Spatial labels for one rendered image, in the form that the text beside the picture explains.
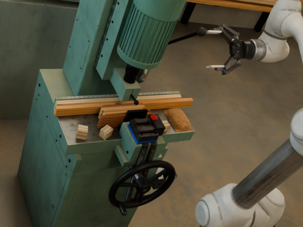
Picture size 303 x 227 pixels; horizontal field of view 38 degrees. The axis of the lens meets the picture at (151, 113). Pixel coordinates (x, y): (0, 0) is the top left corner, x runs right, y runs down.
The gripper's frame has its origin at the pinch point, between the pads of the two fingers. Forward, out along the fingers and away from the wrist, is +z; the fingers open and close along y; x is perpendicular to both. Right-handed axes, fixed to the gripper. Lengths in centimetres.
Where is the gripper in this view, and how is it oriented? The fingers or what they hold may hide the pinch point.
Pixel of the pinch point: (209, 49)
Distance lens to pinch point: 175.3
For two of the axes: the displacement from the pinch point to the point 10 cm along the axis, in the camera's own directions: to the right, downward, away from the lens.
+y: -0.8, -10.0, 0.1
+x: 5.1, -0.5, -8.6
